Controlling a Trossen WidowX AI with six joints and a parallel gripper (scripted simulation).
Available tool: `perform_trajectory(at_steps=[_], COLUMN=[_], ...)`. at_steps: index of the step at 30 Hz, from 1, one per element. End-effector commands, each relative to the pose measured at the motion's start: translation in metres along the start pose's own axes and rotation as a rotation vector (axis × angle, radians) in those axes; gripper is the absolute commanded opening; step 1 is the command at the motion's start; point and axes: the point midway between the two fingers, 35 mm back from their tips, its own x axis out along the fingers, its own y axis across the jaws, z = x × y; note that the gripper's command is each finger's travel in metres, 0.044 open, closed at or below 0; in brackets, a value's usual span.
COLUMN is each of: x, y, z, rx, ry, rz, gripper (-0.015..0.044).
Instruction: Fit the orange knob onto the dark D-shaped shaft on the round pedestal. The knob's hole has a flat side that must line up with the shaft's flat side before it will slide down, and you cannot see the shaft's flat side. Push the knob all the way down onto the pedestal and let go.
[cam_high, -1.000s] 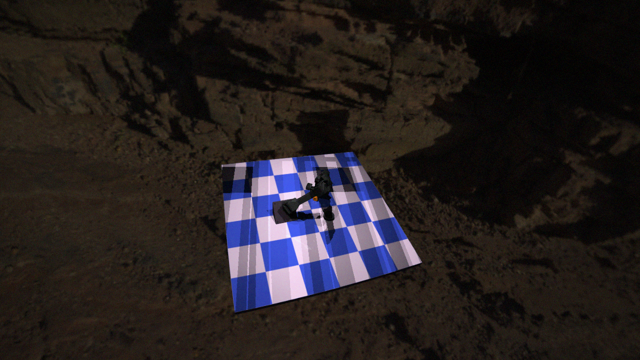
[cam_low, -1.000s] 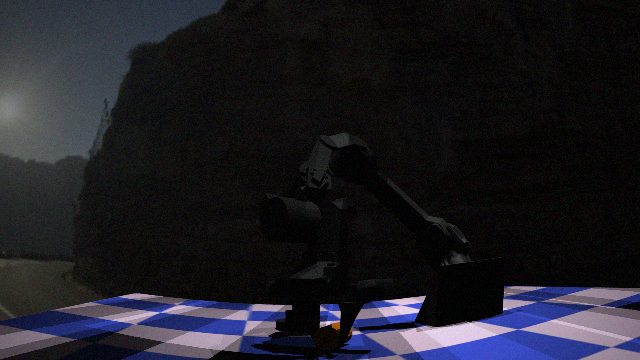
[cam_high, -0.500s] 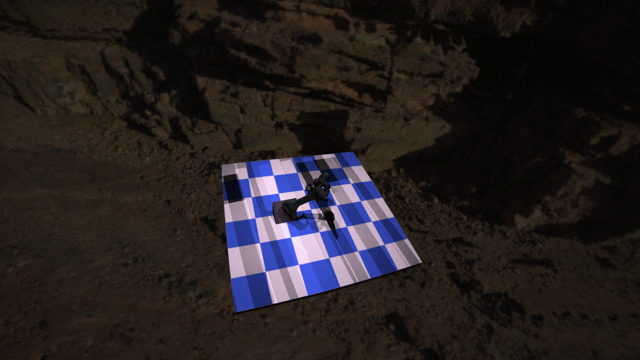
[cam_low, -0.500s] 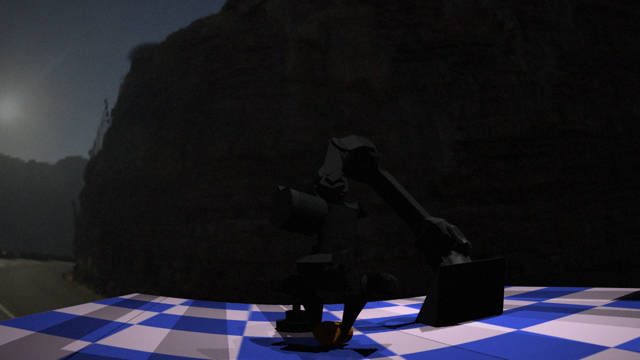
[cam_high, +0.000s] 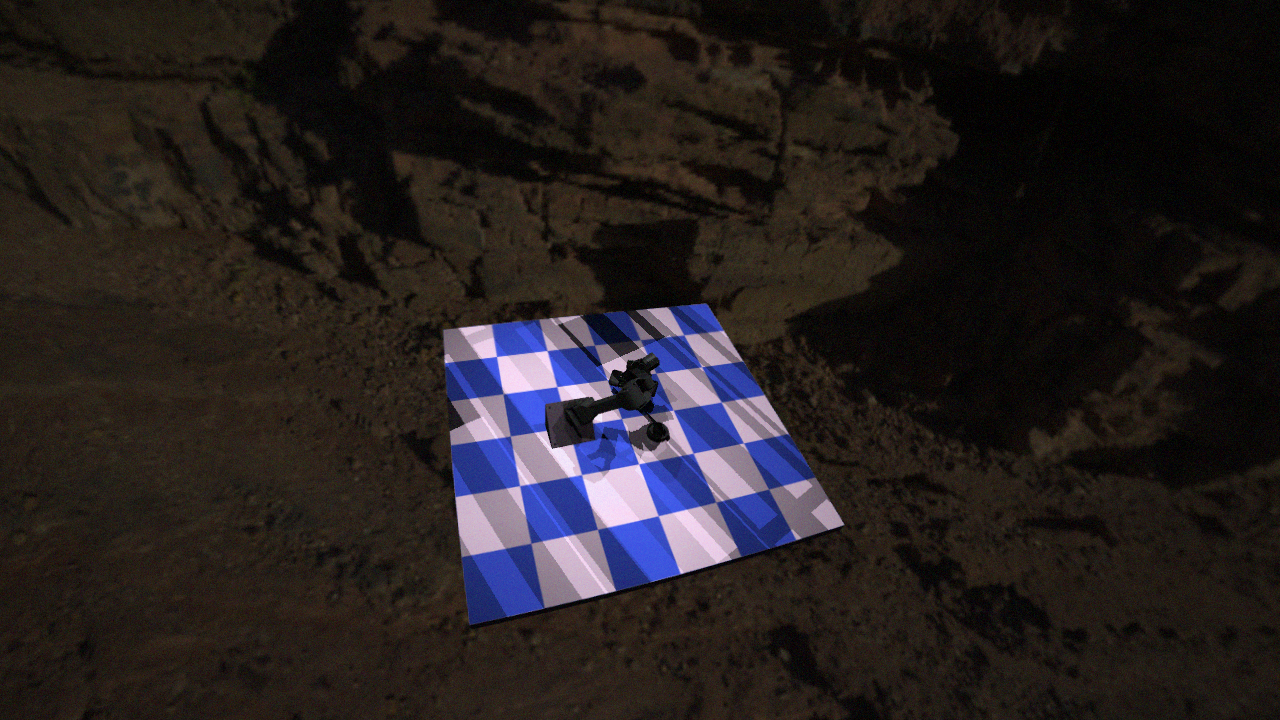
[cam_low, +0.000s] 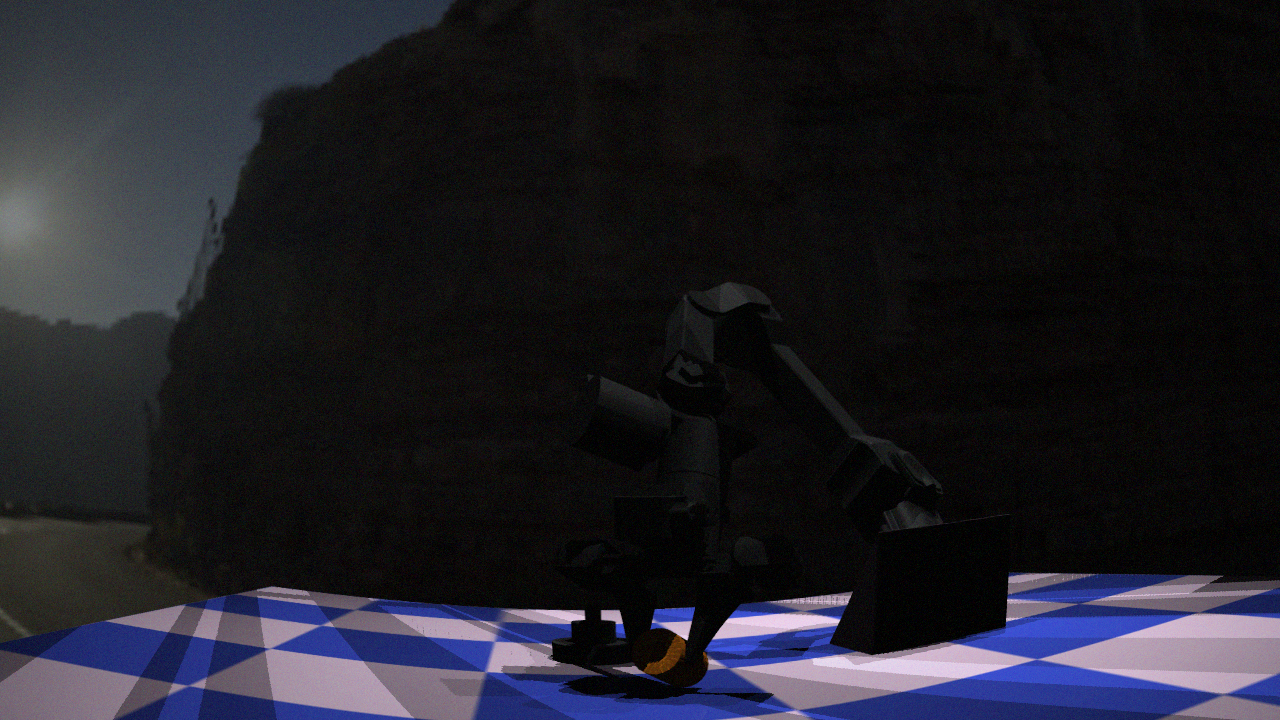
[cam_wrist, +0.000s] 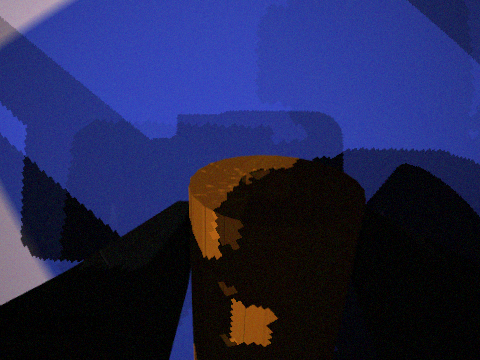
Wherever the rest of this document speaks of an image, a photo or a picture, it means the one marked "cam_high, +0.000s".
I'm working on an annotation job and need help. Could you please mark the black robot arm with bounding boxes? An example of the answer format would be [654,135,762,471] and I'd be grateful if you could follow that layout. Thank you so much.
[563,354,660,429]

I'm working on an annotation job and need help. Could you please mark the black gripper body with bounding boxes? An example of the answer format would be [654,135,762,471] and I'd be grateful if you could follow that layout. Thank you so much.
[609,370,658,397]

